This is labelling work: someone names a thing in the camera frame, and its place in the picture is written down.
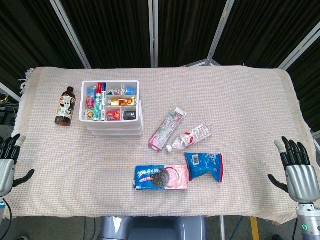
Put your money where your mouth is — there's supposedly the blue capped marker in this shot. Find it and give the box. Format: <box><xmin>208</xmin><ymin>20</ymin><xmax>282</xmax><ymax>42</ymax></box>
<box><xmin>100</xmin><ymin>82</ymin><xmax>108</xmax><ymax>121</ymax></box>

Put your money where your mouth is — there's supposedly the clear plastic bin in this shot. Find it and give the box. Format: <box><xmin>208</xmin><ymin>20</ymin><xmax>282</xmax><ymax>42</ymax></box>
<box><xmin>91</xmin><ymin>132</ymin><xmax>144</xmax><ymax>140</ymax></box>
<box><xmin>87</xmin><ymin>126</ymin><xmax>144</xmax><ymax>135</ymax></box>
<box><xmin>86</xmin><ymin>121</ymin><xmax>144</xmax><ymax>129</ymax></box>

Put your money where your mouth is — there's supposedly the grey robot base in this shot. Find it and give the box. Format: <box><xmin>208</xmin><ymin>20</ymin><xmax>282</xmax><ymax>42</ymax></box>
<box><xmin>99</xmin><ymin>216</ymin><xmax>208</xmax><ymax>240</ymax></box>

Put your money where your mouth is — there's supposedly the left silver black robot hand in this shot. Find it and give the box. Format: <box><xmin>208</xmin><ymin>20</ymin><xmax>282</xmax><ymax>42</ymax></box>
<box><xmin>0</xmin><ymin>133</ymin><xmax>36</xmax><ymax>198</ymax></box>

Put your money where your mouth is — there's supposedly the blue pink Oreo box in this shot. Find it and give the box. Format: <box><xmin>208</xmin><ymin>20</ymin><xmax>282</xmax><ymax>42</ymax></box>
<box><xmin>131</xmin><ymin>164</ymin><xmax>190</xmax><ymax>192</ymax></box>

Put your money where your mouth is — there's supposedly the clear plastic water bottle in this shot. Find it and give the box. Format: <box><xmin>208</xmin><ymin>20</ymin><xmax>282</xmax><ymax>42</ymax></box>
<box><xmin>166</xmin><ymin>122</ymin><xmax>214</xmax><ymax>153</ymax></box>

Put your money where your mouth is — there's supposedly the white drawer organizer box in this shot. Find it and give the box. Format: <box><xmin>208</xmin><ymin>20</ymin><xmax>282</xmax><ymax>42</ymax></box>
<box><xmin>79</xmin><ymin>79</ymin><xmax>145</xmax><ymax>140</ymax></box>

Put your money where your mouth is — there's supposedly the beige woven tablecloth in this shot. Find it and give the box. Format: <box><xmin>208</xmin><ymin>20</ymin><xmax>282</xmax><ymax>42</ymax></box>
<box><xmin>3</xmin><ymin>65</ymin><xmax>317</xmax><ymax>225</ymax></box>

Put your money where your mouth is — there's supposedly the red candy pack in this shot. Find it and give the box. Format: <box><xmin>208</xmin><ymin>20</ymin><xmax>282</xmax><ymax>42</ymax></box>
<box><xmin>106</xmin><ymin>111</ymin><xmax>122</xmax><ymax>121</ymax></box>

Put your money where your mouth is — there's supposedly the dark folding partition screen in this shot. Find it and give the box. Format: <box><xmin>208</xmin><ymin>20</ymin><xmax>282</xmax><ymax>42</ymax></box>
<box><xmin>0</xmin><ymin>0</ymin><xmax>320</xmax><ymax>133</ymax></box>

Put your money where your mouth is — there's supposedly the blue snack bag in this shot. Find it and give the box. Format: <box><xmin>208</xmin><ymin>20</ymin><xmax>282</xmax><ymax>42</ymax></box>
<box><xmin>184</xmin><ymin>151</ymin><xmax>224</xmax><ymax>184</ymax></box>

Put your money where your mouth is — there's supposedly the red wrapped candy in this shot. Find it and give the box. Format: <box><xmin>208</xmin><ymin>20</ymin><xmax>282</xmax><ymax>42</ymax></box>
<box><xmin>85</xmin><ymin>96</ymin><xmax>96</xmax><ymax>111</ymax></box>

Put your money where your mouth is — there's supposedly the brown glass bottle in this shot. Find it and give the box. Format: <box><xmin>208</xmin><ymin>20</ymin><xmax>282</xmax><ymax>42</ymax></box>
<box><xmin>54</xmin><ymin>86</ymin><xmax>76</xmax><ymax>127</ymax></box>

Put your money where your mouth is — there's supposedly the red capped marker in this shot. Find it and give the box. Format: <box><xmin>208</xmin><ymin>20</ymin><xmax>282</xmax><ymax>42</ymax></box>
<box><xmin>94</xmin><ymin>82</ymin><xmax>103</xmax><ymax>121</ymax></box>

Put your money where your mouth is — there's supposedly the pink floral carton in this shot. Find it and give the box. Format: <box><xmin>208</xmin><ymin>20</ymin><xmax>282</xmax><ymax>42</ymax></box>
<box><xmin>148</xmin><ymin>106</ymin><xmax>188</xmax><ymax>152</ymax></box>

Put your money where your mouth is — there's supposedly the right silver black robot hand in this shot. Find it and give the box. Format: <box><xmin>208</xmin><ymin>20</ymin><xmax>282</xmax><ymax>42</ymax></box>
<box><xmin>267</xmin><ymin>136</ymin><xmax>320</xmax><ymax>203</ymax></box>

